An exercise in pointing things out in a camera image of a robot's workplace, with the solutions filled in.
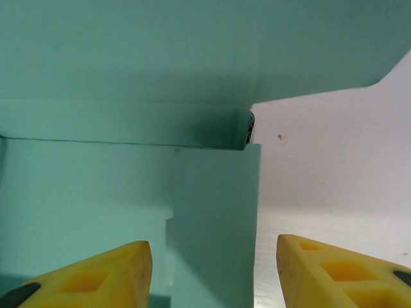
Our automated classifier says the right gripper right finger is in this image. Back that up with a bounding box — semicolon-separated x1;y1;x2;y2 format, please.
276;234;411;308

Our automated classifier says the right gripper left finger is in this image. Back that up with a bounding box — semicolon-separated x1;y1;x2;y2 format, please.
0;240;153;308

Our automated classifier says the teal cardboard paper box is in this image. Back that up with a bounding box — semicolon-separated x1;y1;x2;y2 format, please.
0;0;411;308

